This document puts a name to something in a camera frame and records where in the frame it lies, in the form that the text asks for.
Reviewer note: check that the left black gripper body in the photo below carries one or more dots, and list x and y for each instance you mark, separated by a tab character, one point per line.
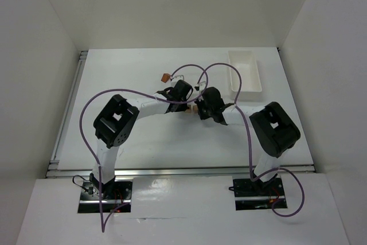
181	105

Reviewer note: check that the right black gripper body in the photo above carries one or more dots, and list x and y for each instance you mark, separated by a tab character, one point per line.
202	110

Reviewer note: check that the brown triangular wood block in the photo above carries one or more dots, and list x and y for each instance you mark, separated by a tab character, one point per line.
165	78

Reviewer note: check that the white plastic bin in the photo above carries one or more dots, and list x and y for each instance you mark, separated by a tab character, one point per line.
246	64

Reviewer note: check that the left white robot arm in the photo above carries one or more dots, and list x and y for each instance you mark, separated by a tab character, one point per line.
116	120

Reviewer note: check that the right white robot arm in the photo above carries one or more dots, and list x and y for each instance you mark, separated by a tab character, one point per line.
274	129

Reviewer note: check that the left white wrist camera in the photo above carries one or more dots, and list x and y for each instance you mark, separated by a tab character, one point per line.
175	79

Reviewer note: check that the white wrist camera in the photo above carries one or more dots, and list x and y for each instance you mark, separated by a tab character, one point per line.
175	79
200	86

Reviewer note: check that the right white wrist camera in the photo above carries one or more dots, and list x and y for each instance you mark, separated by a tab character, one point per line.
200	86

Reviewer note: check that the aluminium front rail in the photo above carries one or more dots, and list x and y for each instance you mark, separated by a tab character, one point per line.
53	172

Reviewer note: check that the aluminium rail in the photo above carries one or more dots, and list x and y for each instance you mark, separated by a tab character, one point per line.
58	145
53	172

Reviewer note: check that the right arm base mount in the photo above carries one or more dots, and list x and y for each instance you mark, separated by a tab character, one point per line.
248	196

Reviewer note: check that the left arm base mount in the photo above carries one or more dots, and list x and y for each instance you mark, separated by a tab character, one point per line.
119	197

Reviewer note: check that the aluminium left rail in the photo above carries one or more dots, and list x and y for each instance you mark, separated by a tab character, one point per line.
58	145

